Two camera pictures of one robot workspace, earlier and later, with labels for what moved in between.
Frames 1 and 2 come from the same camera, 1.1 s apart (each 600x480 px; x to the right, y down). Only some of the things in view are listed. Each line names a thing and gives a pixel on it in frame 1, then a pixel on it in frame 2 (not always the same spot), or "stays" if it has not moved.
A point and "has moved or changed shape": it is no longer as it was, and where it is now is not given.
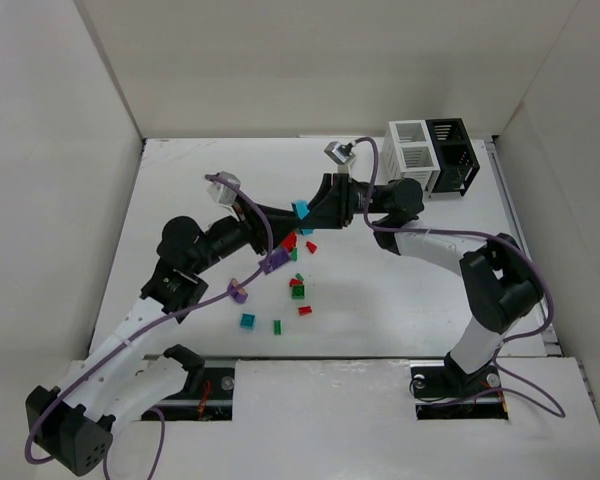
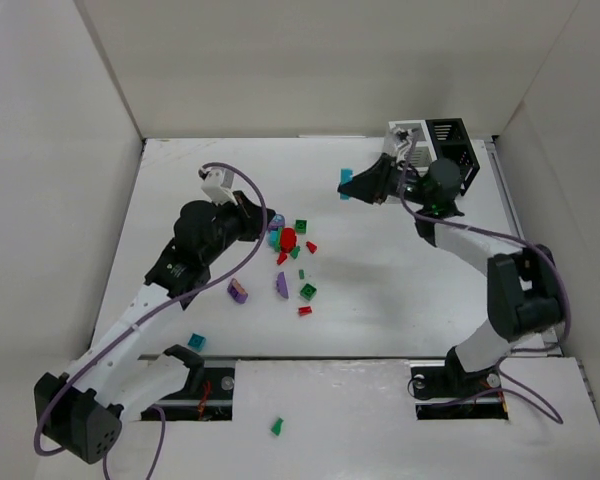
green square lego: [298, 292] -> [308, 291]
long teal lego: [302, 208] has moved or changed shape
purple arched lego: [277, 256] -> [281, 285]
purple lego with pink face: [239, 294] stays
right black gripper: [340, 201] -> [386, 176]
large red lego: [290, 242] stays
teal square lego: [248, 321] -> [196, 342]
